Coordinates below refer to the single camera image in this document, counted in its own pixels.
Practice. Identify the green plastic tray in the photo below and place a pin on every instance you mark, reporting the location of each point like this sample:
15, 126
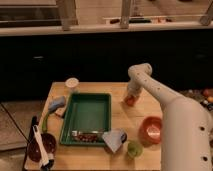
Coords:
86, 112

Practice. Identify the orange bowl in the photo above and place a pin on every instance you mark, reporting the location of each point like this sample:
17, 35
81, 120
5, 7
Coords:
150, 130

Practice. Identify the white paper cup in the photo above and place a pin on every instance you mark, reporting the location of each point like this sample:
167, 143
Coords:
72, 84

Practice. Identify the green handled utensil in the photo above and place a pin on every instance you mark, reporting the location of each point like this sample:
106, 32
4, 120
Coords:
45, 123

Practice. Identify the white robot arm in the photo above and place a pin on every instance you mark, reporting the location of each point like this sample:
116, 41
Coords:
186, 124

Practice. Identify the red apple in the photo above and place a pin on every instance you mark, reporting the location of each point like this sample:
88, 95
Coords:
130, 100

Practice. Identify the blue grey folded cloth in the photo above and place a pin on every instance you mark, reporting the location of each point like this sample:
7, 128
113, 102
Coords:
114, 139

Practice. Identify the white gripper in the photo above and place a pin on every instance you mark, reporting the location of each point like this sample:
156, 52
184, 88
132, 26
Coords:
133, 90

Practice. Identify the snack bar wrapper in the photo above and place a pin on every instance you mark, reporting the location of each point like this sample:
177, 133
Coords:
86, 136

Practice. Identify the blue sponge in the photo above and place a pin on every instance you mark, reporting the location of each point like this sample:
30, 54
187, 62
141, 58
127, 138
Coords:
56, 103

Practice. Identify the white handled brush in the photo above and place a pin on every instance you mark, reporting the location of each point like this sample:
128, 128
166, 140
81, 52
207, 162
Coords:
44, 155

